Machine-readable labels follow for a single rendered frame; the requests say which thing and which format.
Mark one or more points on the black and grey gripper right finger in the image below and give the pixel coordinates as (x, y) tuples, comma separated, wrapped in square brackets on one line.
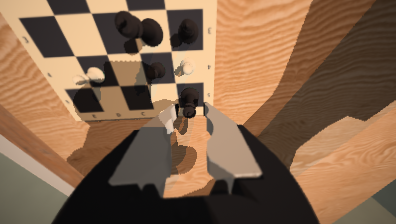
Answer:
[(252, 170)]

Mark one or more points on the black and cream chessboard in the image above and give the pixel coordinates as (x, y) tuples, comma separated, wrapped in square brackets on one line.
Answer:
[(67, 37)]

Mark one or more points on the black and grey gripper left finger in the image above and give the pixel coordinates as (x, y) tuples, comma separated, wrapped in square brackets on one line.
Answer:
[(141, 158)]

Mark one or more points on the white chess pawn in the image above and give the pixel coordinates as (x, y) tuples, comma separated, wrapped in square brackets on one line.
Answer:
[(94, 74), (188, 66)]

